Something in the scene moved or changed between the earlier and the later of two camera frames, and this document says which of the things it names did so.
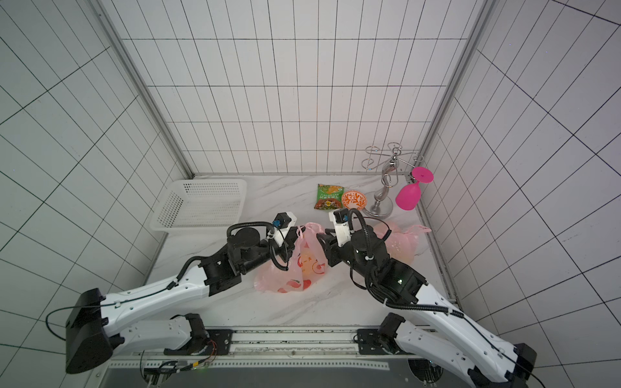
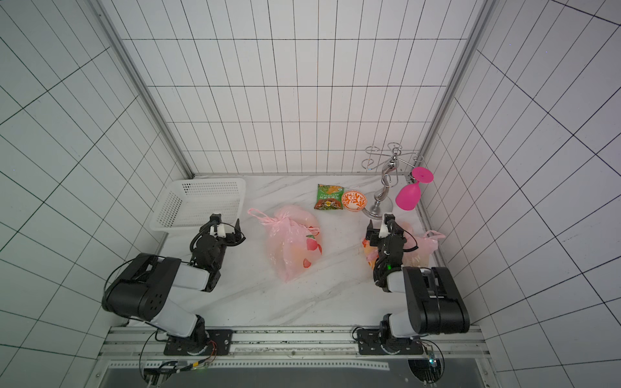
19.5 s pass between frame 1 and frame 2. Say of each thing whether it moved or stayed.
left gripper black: moved
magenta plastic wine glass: stayed
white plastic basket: stayed
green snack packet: stayed
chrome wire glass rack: stayed
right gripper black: moved
